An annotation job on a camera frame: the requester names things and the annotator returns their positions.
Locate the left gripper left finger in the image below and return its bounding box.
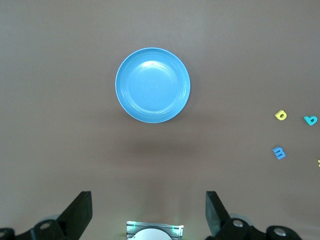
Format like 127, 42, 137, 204
0, 191, 93, 240

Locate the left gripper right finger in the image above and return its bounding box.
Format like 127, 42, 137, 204
205, 191, 303, 240

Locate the blue foam letter m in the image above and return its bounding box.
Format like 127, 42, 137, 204
272, 146, 287, 161

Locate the yellow foam letter d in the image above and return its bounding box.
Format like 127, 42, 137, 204
274, 109, 288, 121

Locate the teal foam letter b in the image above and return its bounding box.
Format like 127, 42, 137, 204
303, 115, 319, 127

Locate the blue plate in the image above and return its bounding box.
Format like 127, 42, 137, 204
115, 47, 191, 124

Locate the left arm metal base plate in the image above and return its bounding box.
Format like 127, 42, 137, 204
126, 220, 185, 240

